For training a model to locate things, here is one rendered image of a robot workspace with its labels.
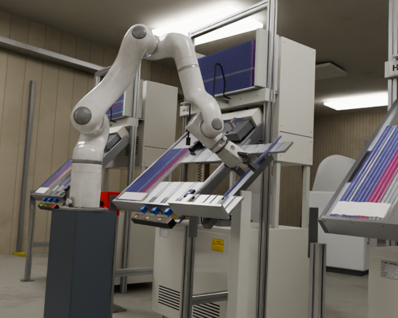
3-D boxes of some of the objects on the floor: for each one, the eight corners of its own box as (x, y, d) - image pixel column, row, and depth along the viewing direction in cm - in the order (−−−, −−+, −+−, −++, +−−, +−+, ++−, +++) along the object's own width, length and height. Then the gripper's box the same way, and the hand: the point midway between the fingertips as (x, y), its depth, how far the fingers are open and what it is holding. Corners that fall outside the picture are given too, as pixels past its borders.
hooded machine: (382, 272, 514) (383, 158, 525) (364, 277, 468) (366, 153, 480) (323, 264, 560) (326, 159, 571) (302, 268, 515) (306, 154, 526)
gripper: (204, 157, 184) (234, 183, 187) (225, 144, 169) (258, 173, 173) (213, 144, 188) (242, 171, 191) (235, 131, 173) (266, 160, 176)
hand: (247, 170), depth 182 cm, fingers open, 8 cm apart
